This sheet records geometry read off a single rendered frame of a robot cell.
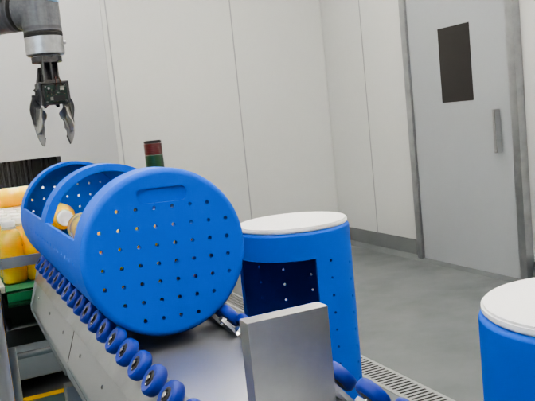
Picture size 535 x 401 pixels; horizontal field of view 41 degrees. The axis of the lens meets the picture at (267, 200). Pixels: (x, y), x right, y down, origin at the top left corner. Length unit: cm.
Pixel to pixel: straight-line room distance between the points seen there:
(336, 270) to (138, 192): 68
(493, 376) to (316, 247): 83
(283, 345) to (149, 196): 48
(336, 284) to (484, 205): 374
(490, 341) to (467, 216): 466
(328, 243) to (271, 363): 92
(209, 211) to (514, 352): 58
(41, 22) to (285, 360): 119
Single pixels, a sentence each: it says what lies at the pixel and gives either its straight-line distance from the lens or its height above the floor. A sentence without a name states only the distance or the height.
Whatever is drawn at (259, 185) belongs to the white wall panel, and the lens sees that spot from 686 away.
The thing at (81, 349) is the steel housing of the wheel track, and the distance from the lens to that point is 146.
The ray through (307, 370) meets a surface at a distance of 83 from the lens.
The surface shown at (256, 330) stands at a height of 107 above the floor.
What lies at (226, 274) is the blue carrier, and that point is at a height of 104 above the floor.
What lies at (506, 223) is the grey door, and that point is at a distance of 527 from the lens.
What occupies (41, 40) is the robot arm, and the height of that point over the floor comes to 153.
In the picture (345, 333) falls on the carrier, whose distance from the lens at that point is 178.
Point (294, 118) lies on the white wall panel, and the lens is 702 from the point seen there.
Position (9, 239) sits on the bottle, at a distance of 216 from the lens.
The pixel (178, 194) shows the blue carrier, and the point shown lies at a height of 119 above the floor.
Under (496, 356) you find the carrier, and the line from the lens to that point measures 92.
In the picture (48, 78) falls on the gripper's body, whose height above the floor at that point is 144.
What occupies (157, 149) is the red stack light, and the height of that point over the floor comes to 123.
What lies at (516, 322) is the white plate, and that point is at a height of 104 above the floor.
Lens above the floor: 130
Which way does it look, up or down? 7 degrees down
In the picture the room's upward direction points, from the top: 6 degrees counter-clockwise
